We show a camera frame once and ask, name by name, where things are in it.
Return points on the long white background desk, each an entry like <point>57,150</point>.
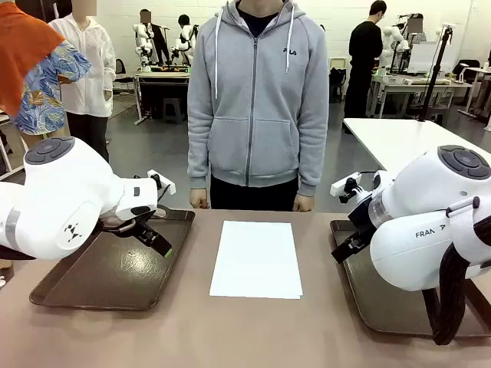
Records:
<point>403,82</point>

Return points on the white board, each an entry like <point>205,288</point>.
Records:
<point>426,57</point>

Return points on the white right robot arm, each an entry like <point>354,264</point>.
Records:
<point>414,184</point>

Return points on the background person in black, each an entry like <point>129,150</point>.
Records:
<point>157,38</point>

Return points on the standing person in black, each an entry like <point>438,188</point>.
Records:
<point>362,57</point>

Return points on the white desk lamp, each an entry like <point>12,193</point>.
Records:
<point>460,74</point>

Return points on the black tripod stand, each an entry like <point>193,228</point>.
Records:
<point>435,74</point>

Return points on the white A4 paper sheet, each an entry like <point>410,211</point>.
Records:
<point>255,260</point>

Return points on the brown plastic serving tray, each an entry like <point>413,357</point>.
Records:
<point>383,306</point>
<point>115,276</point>

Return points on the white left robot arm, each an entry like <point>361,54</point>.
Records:
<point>57,191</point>

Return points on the person in grey hoodie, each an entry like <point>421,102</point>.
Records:
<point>253,115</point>

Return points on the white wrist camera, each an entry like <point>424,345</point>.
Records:
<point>343,184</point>
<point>169,186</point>

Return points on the figure in white jacket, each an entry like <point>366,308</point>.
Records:
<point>88,76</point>

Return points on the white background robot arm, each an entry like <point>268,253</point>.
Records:
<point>389,42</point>

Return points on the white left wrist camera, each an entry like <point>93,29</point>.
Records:
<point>169,186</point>

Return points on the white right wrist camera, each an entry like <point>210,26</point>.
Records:
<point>343,184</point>

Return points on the person's left hand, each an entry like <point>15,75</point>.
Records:
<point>305,203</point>

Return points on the white table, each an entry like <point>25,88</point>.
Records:
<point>383,138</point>

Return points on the person's left forearm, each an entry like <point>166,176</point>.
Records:
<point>312,161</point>

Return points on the person's right hand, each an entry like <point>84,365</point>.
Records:
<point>200,199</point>

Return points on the grey plastic stool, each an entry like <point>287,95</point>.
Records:
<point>173,109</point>

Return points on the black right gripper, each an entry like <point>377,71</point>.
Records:
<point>362,214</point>

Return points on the black office chair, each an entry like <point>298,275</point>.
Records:
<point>120,69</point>

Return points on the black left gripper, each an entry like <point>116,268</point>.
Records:
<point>142,220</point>

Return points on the person's right forearm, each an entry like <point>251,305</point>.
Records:
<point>199,153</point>

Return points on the background robot workbench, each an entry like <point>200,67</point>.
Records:
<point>165,75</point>

